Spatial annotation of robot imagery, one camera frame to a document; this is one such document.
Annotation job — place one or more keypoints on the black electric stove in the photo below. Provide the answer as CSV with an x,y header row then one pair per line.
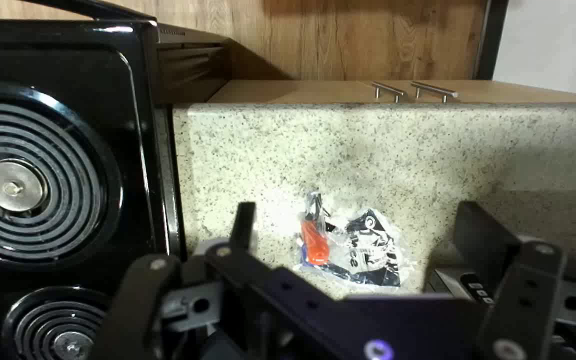
x,y
134,80

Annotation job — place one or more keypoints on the large coil burner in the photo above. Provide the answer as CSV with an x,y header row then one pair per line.
x,y
54,186

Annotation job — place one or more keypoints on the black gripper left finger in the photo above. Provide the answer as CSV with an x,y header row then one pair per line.
x,y
142,293

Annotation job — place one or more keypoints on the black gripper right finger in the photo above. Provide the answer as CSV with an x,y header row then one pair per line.
x,y
521,293

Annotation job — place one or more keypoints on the small coil burner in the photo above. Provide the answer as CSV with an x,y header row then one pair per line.
x,y
41,320

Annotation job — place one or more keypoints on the dark vertical trim strip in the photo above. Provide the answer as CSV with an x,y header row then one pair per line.
x,y
492,37

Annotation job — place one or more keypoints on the wooden base cabinet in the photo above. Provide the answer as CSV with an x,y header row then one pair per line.
x,y
515,93

